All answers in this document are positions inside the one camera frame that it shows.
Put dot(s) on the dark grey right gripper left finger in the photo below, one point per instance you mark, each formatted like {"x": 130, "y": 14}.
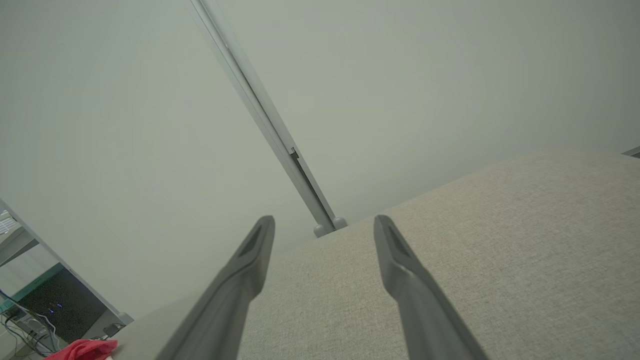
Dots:
{"x": 220, "y": 310}

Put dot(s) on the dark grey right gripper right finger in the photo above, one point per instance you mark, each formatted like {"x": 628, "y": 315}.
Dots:
{"x": 425, "y": 320}

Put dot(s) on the red and white shirt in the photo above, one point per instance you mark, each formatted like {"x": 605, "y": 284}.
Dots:
{"x": 85, "y": 351}

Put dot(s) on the small black plug adapter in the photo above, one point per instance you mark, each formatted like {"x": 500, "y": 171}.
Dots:
{"x": 112, "y": 329}

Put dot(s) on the black computer case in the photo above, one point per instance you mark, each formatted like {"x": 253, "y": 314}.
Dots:
{"x": 65, "y": 305}

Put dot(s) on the grey frame bracket left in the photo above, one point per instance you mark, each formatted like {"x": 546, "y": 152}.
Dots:
{"x": 124, "y": 318}

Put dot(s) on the grey metal partition post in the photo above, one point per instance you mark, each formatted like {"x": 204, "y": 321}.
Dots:
{"x": 634, "y": 152}
{"x": 261, "y": 107}

